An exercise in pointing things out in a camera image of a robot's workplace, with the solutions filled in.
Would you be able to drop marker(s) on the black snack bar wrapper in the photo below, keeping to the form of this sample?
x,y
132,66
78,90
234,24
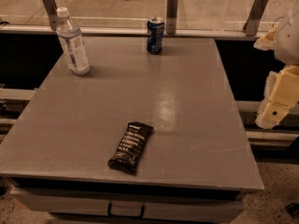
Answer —
x,y
131,147

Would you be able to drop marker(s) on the metal bracket post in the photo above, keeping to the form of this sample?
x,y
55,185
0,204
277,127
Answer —
x,y
171,16
50,6
252,24

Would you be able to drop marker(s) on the middle metal bracket post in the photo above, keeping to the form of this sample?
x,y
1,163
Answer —
x,y
171,16

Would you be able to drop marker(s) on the black drawer handle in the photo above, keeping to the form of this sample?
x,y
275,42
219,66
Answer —
x,y
125,209

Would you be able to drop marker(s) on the left metal bracket post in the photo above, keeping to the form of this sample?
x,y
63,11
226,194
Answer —
x,y
50,6

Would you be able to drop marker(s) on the blue soda can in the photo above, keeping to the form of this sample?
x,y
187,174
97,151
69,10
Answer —
x,y
155,27

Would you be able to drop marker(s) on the grey cabinet drawer front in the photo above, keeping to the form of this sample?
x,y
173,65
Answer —
x,y
75,207

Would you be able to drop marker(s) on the right metal bracket post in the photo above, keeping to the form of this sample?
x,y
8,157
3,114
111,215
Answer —
x,y
252,24

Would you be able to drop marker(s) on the clear plastic water bottle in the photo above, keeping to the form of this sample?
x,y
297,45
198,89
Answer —
x,y
71,40

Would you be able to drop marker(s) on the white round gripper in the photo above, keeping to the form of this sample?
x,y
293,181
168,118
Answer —
x,y
288,42

